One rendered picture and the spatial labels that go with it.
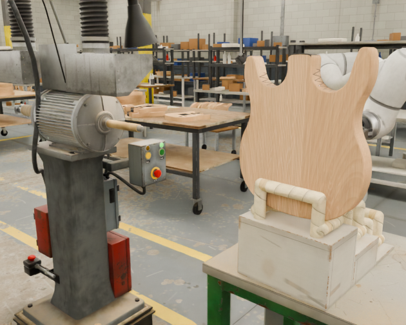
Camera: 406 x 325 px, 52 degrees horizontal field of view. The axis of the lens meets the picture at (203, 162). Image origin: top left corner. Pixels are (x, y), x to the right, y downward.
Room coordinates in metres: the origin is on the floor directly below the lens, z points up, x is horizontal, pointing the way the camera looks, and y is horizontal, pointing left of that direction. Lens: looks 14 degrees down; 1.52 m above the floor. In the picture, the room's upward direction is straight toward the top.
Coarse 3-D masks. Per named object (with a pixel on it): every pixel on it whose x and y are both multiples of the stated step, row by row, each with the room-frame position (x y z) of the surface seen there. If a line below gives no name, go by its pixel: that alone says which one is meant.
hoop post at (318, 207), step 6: (312, 204) 0.93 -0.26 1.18; (318, 204) 0.91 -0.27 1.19; (324, 204) 0.91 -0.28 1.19; (312, 210) 0.92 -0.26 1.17; (318, 210) 0.91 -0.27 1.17; (324, 210) 0.91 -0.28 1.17; (312, 216) 0.92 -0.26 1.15; (318, 216) 0.91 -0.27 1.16; (324, 216) 0.92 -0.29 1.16; (312, 222) 0.92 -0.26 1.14; (318, 222) 0.91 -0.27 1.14; (324, 222) 0.92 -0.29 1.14; (312, 228) 0.92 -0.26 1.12; (312, 234) 0.92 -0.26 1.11
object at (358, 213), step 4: (356, 208) 1.09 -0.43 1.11; (360, 208) 1.09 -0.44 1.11; (364, 208) 1.09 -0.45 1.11; (356, 212) 1.09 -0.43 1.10; (360, 212) 1.09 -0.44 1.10; (364, 212) 1.09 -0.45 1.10; (356, 216) 1.09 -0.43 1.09; (360, 216) 1.09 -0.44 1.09; (352, 220) 1.10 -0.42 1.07; (356, 220) 1.09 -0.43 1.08; (360, 220) 1.09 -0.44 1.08; (352, 224) 1.10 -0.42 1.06; (356, 224) 1.09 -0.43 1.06; (360, 224) 1.09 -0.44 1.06
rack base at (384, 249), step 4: (384, 244) 1.21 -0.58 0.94; (388, 244) 1.21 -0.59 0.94; (380, 248) 1.18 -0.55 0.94; (384, 248) 1.18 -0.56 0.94; (388, 248) 1.18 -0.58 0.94; (392, 248) 1.19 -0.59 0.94; (380, 252) 1.16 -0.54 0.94; (384, 252) 1.16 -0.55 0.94; (388, 252) 1.16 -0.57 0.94; (380, 256) 1.13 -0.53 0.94; (384, 256) 1.14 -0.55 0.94; (376, 260) 1.11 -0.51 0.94; (380, 260) 1.12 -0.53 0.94; (376, 264) 1.10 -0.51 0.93
